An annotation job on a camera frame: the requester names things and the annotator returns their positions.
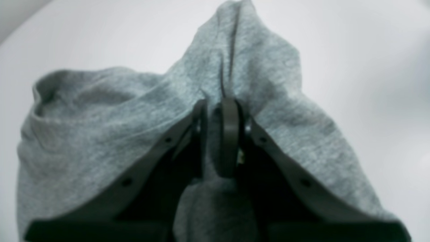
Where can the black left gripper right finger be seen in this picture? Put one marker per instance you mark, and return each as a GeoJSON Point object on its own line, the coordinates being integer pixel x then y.
{"type": "Point", "coordinates": [289, 203]}

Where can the grey t-shirt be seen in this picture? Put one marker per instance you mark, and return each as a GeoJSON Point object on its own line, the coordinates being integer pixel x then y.
{"type": "Point", "coordinates": [86, 127]}

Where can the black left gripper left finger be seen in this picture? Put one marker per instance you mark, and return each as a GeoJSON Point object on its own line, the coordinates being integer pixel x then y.
{"type": "Point", "coordinates": [140, 205]}

